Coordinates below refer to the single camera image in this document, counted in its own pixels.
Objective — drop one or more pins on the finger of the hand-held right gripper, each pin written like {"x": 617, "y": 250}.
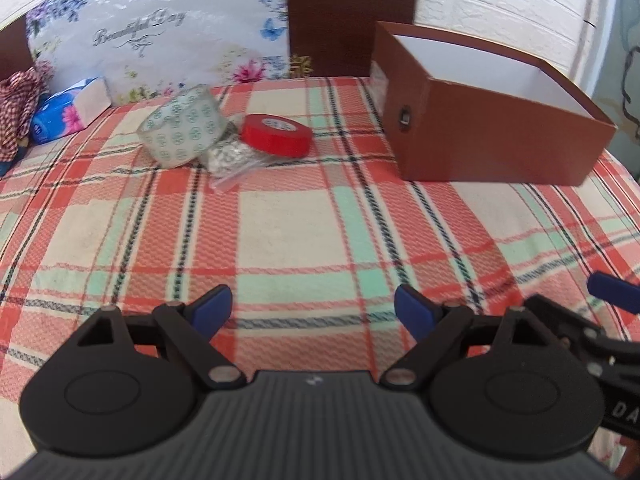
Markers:
{"x": 612, "y": 287}
{"x": 565, "y": 317}

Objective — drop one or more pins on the red white checkered cloth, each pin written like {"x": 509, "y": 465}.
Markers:
{"x": 20, "y": 105}

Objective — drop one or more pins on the clear bag of small parts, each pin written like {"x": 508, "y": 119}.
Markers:
{"x": 230, "y": 160}

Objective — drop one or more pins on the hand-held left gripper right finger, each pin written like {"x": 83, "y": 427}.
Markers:
{"x": 415, "y": 310}

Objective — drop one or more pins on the floral pillow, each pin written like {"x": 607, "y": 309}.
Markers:
{"x": 175, "y": 35}

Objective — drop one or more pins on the red tape roll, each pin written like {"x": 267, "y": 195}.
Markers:
{"x": 270, "y": 142}

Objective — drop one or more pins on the red plaid blanket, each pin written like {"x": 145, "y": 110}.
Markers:
{"x": 300, "y": 240}

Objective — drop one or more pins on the blue tissue pack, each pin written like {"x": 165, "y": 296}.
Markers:
{"x": 60, "y": 115}

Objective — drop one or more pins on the cartoon printed door panel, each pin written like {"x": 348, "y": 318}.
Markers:
{"x": 625, "y": 60}

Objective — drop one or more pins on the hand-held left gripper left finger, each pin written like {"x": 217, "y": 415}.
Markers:
{"x": 212, "y": 306}

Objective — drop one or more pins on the clear tape roll green print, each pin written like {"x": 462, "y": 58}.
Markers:
{"x": 180, "y": 130}

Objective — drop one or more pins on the brown wooden headboard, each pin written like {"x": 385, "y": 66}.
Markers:
{"x": 350, "y": 10}

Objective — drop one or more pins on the brown cardboard box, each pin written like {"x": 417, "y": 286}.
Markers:
{"x": 500, "y": 135}

